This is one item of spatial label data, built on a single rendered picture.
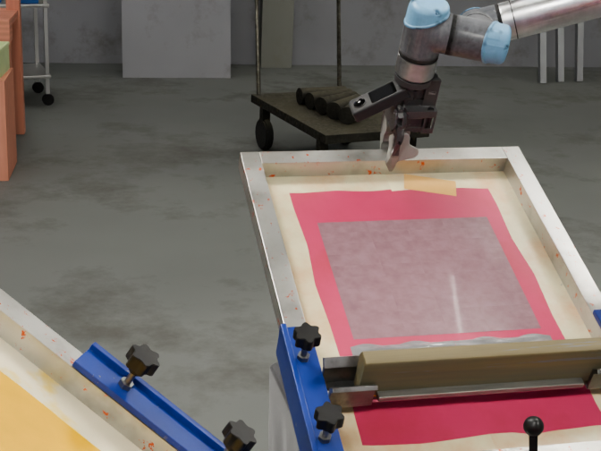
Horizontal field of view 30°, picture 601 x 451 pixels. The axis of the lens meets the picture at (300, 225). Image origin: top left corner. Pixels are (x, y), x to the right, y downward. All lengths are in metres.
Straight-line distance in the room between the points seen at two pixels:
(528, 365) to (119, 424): 0.67
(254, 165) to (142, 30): 8.04
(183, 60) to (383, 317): 8.33
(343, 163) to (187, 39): 8.02
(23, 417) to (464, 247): 0.97
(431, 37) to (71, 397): 0.95
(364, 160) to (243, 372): 2.34
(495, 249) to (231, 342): 2.69
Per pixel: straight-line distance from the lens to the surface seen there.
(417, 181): 2.23
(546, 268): 2.11
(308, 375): 1.74
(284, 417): 2.19
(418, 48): 2.05
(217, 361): 4.52
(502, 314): 1.99
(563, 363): 1.83
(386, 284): 1.98
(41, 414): 1.46
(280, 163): 2.15
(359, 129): 6.86
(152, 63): 10.13
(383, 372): 1.71
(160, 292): 5.20
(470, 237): 2.12
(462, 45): 2.04
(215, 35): 10.18
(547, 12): 2.17
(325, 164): 2.17
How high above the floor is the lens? 1.95
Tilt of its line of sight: 18 degrees down
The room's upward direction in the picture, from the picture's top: 2 degrees clockwise
